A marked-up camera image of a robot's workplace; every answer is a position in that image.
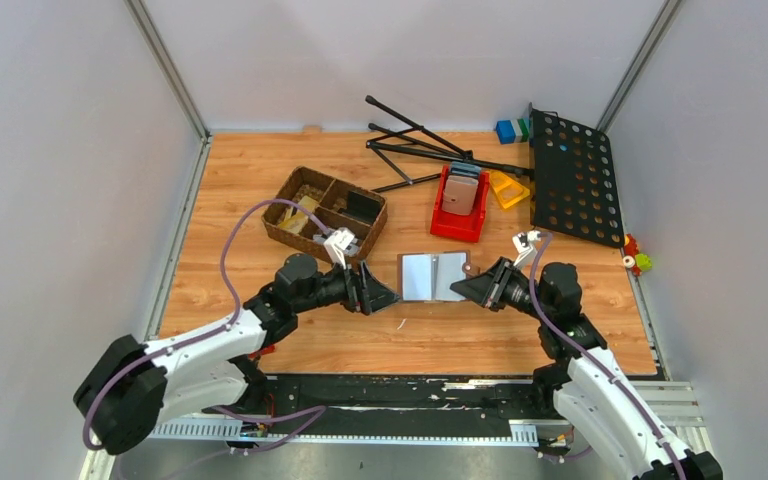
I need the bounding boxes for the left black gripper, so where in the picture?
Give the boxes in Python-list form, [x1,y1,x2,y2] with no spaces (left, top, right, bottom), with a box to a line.
[294,254,402,314]

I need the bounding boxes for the woven wicker basket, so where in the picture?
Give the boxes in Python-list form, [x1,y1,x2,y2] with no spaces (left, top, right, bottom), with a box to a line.
[262,166,388,264]

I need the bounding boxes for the gold card in basket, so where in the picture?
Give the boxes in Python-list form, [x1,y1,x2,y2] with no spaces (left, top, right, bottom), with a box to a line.
[278,195,319,234]

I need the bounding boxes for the wrist white camera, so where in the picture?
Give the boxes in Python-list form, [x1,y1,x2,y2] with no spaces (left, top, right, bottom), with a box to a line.
[512,230,541,270]
[323,227,359,269]

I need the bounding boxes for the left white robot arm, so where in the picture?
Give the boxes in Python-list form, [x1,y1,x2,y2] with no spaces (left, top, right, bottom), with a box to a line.
[73,254,401,455]

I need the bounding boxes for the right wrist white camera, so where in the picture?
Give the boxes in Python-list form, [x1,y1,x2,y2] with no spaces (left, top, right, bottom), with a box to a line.
[512,230,541,270]

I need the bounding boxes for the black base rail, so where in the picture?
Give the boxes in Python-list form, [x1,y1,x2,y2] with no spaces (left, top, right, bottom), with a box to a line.
[167,373,584,451]

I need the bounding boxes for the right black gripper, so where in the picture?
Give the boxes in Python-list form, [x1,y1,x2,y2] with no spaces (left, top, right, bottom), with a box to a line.
[449,257,551,324]

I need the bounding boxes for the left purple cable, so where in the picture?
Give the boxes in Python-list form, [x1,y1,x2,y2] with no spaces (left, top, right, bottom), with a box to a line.
[82,198,332,452]

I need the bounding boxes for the red white small tray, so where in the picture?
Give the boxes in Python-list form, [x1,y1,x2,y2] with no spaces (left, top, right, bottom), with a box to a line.
[249,345,276,359]

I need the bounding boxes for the blue green toy block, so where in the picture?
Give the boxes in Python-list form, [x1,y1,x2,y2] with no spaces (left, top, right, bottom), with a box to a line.
[494,118,532,145]

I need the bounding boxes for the red plastic bin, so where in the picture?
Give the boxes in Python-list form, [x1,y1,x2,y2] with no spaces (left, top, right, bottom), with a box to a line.
[430,162,490,243]

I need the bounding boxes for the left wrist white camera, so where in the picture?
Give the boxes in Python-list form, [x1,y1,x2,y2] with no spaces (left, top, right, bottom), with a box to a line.
[323,227,359,269]

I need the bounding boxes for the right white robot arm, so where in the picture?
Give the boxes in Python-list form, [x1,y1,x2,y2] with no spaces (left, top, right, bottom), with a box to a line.
[451,258,724,479]

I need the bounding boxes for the black card in basket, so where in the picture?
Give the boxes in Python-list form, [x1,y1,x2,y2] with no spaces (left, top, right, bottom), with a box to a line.
[340,191,383,225]

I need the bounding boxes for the yellow plastic frame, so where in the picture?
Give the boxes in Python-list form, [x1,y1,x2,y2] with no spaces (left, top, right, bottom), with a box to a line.
[489,171,531,210]

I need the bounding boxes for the red green toy pieces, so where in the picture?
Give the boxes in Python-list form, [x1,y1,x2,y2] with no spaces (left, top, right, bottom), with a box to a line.
[622,234,653,277]

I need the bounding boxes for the black folded tripod stand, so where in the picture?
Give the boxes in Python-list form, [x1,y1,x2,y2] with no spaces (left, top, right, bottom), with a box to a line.
[364,95,535,193]

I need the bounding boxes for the pink wallet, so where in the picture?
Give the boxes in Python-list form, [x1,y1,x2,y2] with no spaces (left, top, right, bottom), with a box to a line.
[441,175,479,216]

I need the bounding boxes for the black perforated metal tray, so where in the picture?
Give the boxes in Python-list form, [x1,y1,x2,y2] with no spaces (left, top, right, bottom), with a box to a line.
[528,106,625,248]

